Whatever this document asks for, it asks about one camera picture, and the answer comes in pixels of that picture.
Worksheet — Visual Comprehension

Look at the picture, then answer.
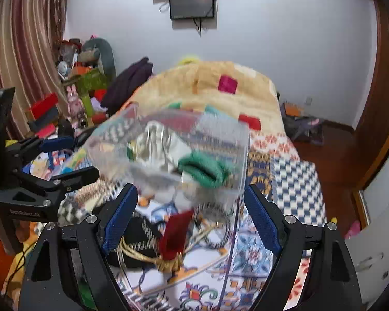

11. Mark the grey plush toy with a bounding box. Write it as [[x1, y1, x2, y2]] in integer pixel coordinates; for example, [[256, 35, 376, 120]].
[[77, 38, 116, 79]]

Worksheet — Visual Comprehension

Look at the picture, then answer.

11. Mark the black patterned cloth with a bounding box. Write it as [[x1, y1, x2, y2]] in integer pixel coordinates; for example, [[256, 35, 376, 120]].
[[118, 216, 170, 269]]

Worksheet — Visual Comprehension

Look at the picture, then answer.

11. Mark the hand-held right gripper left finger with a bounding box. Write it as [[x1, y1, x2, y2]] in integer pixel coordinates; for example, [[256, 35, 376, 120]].
[[18, 183, 140, 311]]

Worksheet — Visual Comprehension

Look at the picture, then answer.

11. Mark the beige blanket with coloured squares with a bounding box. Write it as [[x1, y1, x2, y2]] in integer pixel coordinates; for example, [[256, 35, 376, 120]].
[[115, 59, 279, 138]]

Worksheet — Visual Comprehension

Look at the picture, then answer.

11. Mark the striped red beige curtain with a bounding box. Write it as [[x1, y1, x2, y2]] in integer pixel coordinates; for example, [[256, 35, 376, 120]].
[[0, 0, 70, 141]]

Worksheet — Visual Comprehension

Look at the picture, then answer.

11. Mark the clear plastic storage box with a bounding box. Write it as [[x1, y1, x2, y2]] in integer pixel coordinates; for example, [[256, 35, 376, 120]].
[[84, 105, 251, 216]]

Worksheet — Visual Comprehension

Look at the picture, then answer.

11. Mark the wooden door frame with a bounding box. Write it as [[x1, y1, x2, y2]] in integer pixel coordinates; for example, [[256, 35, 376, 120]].
[[352, 0, 389, 198]]

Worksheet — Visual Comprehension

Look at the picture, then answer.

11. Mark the yellow green plush item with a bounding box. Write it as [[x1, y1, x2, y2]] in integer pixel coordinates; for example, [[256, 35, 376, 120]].
[[178, 56, 202, 67]]

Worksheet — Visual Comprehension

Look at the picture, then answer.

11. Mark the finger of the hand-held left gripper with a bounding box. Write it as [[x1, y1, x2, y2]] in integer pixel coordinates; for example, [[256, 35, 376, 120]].
[[6, 135, 76, 169], [16, 165, 100, 208]]

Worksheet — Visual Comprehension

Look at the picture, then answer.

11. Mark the red box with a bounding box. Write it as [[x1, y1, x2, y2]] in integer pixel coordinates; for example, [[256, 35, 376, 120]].
[[25, 93, 59, 121]]

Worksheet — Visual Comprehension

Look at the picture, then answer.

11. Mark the small black wall screen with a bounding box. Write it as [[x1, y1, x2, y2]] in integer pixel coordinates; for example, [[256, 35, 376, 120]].
[[168, 0, 216, 20]]

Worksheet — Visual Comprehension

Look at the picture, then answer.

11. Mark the pink rabbit toy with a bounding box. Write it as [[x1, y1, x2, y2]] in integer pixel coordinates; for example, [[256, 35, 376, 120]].
[[65, 84, 85, 128]]

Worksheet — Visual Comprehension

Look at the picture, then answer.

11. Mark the green box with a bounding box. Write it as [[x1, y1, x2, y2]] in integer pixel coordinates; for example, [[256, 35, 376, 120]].
[[62, 67, 110, 98]]

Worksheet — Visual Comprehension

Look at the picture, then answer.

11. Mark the colourful patterned bed sheet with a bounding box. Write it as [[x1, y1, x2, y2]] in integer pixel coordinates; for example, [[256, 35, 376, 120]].
[[5, 126, 327, 311]]

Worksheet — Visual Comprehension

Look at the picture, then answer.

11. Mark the gold cord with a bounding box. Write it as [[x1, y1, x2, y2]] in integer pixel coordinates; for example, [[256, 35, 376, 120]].
[[117, 222, 216, 272]]

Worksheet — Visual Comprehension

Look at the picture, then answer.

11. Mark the silver white cloth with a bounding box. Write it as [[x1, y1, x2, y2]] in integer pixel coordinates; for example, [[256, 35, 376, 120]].
[[129, 121, 200, 171]]

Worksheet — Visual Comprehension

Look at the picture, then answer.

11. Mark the dark purple garment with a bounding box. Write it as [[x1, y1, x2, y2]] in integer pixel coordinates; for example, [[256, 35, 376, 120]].
[[100, 57, 154, 115]]

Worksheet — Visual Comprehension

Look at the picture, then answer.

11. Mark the brown plush toy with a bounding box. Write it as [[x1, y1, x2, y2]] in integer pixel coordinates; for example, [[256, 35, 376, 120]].
[[56, 38, 84, 66]]

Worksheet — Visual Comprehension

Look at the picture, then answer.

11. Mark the pink soft item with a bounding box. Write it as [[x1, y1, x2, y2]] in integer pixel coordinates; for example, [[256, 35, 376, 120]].
[[344, 220, 361, 239]]

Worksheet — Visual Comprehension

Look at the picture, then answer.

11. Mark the green knitted cloth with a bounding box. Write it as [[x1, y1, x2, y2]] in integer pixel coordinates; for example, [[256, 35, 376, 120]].
[[178, 151, 235, 189]]

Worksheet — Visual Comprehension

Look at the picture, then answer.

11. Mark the dark red cloth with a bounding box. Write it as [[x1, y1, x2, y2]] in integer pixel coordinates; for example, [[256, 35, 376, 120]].
[[158, 209, 196, 260]]

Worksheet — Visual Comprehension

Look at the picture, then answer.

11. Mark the white cabinet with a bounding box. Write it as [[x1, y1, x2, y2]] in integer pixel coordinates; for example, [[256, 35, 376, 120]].
[[343, 155, 389, 306]]

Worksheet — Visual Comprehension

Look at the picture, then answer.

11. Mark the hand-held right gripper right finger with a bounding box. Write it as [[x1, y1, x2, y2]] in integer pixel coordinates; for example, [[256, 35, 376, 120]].
[[243, 184, 365, 311]]

